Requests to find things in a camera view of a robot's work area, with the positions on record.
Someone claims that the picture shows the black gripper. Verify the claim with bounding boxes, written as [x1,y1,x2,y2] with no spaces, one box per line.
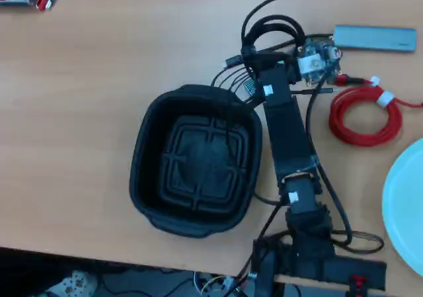
[241,44,299,81]

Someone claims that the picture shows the black charging cable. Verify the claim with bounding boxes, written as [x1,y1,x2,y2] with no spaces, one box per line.
[240,0,335,96]

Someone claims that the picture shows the red braided charging cable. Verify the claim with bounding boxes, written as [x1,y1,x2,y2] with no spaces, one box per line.
[328,73,423,147]

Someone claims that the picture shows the black square bowl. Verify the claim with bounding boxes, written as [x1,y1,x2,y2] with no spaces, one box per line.
[128,84,264,239]

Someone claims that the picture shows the black robot wiring bundle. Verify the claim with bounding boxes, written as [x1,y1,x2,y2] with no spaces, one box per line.
[210,68,386,278]

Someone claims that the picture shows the light blue plate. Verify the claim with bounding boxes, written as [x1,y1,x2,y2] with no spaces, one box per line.
[382,138,423,276]

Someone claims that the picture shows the red table clamp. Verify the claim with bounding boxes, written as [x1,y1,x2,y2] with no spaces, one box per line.
[349,275,367,297]

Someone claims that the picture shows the white perforated shoe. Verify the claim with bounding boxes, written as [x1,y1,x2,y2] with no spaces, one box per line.
[44,270,99,297]

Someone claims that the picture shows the dark ribbed SSD enclosure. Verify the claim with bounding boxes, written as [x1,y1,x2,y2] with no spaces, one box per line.
[243,79,258,101]

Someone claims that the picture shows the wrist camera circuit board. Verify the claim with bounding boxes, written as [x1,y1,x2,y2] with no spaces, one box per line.
[296,38,344,87]

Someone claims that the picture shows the grey USB hub with cable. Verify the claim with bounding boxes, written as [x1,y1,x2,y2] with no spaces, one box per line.
[224,24,418,69]

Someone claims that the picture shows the yellow and white loose wires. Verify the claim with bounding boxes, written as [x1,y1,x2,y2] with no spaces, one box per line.
[193,270,254,297]

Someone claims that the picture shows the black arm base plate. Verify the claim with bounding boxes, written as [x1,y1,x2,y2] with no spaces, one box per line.
[252,233,387,292]

